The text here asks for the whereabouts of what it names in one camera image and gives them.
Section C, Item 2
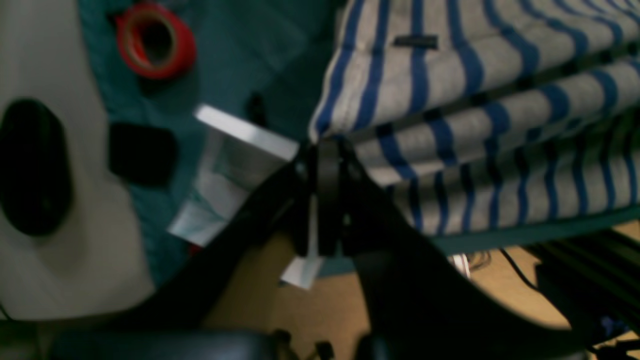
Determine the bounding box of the teal table cloth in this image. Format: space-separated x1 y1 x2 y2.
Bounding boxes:
78 0 639 286

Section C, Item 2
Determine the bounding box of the blue white striped T-shirt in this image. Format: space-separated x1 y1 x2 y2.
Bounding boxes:
309 0 639 236

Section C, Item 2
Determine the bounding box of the black square pad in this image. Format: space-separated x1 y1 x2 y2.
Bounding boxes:
107 121 179 188

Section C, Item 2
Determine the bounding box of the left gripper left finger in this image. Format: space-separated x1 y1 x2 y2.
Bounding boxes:
50 144 318 360

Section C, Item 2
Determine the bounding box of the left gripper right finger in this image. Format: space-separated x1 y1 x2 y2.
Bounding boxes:
327 140 586 360

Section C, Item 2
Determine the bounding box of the white grey notebook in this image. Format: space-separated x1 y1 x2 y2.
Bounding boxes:
167 104 326 290

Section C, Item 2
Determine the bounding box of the red tape roll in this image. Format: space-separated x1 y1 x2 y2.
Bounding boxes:
112 0 197 81

